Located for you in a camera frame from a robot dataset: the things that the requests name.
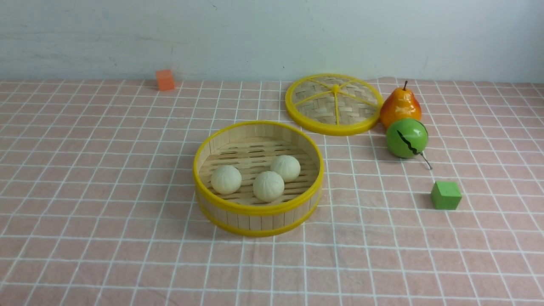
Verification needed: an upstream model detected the green cube block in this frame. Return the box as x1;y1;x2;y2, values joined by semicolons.
430;181;462;210

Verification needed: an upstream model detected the orange cube block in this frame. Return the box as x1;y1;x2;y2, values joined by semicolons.
156;69;176;91

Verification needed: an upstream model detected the orange toy pear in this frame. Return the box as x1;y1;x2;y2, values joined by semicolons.
380;81;422;129

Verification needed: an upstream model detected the white bun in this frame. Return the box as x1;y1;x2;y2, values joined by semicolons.
210;165;242;194
270;155;301;183
252;171;284;203

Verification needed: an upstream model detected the woven steamer lid yellow rim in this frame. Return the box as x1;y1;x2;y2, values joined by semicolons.
284;74;383;137

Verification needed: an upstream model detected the bamboo steamer tray yellow rim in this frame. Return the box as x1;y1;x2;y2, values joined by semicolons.
193;121;325;238

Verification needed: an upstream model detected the white bun front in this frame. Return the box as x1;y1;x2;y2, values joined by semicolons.
252;171;284;203

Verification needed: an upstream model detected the pink checkered tablecloth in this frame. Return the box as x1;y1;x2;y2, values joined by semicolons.
0;80;544;306

